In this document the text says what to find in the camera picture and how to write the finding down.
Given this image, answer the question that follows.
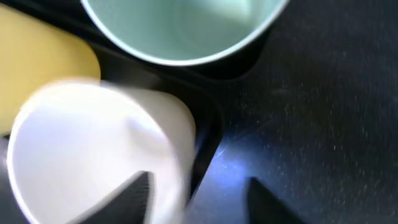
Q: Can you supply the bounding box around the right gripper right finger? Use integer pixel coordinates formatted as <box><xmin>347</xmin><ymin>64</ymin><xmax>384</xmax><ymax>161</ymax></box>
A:
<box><xmin>247</xmin><ymin>176</ymin><xmax>308</xmax><ymax>224</ymax></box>

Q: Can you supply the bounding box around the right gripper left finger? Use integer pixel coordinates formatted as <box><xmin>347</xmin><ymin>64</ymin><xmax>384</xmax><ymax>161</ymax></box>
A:
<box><xmin>66</xmin><ymin>170</ymin><xmax>154</xmax><ymax>224</ymax></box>

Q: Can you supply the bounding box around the pink cup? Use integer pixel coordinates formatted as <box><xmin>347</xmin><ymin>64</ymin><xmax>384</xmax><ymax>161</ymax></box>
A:
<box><xmin>6</xmin><ymin>78</ymin><xmax>198</xmax><ymax>224</ymax></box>

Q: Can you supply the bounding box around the black tray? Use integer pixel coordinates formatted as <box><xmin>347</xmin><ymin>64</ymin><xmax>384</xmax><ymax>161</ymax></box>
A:
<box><xmin>0</xmin><ymin>0</ymin><xmax>275</xmax><ymax>224</ymax></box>

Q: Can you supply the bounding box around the yellow cup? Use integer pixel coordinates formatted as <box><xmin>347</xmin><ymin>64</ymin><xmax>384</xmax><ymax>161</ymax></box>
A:
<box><xmin>0</xmin><ymin>2</ymin><xmax>102</xmax><ymax>136</ymax></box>

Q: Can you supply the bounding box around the green cup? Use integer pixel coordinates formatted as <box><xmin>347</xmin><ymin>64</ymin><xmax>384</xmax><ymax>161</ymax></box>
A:
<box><xmin>80</xmin><ymin>0</ymin><xmax>290</xmax><ymax>67</ymax></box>

